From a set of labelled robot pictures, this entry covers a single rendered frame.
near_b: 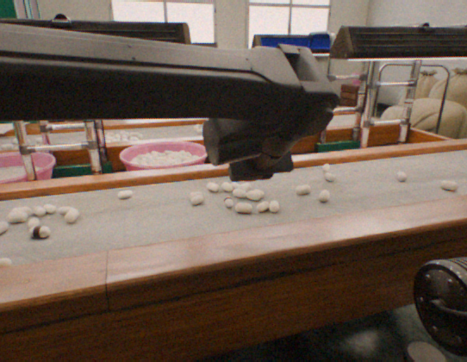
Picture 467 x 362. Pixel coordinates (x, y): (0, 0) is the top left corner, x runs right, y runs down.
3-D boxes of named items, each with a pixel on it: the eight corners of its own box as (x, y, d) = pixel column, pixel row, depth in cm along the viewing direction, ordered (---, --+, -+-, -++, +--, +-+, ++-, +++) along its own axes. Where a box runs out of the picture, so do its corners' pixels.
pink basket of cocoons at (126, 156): (225, 183, 106) (225, 153, 102) (146, 205, 90) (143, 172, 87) (182, 162, 125) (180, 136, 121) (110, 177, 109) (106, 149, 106)
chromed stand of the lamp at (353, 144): (360, 150, 139) (379, 29, 122) (317, 154, 133) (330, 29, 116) (334, 139, 156) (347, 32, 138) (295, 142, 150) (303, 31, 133)
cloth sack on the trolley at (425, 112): (476, 143, 323) (487, 102, 309) (416, 151, 299) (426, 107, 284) (426, 130, 371) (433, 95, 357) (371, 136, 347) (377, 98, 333)
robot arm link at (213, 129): (341, 109, 35) (305, 48, 38) (239, 129, 31) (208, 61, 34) (298, 166, 45) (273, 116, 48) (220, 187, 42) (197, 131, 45)
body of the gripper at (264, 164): (221, 140, 52) (233, 117, 46) (281, 137, 55) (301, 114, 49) (229, 180, 51) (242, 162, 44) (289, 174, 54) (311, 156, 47)
